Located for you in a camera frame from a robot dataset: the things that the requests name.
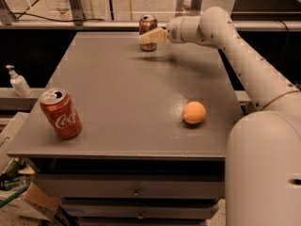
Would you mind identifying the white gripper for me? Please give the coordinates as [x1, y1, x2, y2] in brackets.
[138, 16, 201, 44]

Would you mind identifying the orange soda can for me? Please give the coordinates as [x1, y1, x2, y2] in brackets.
[138, 14, 158, 53]

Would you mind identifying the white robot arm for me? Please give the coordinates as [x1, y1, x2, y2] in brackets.
[139, 7, 301, 226]

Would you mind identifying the red coke can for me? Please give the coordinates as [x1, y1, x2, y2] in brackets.
[40, 89, 82, 139]

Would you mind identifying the orange fruit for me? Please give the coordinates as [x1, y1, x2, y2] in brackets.
[182, 101, 206, 124]

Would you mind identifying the grey drawer cabinet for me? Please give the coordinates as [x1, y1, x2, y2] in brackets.
[9, 32, 242, 226]

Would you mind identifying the white pump dispenser bottle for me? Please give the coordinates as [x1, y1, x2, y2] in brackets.
[6, 65, 32, 97]

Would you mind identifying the top drawer with knob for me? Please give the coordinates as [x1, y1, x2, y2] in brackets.
[32, 174, 225, 199]

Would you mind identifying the drawer with knob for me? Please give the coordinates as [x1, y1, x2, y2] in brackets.
[62, 199, 218, 219]
[32, 174, 225, 199]

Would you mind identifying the cardboard box with clutter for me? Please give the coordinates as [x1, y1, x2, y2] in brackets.
[0, 112, 59, 221]

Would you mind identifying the metal railing frame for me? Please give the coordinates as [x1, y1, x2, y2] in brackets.
[1, 0, 301, 32]

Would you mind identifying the black cable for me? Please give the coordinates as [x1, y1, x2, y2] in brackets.
[8, 0, 106, 24]

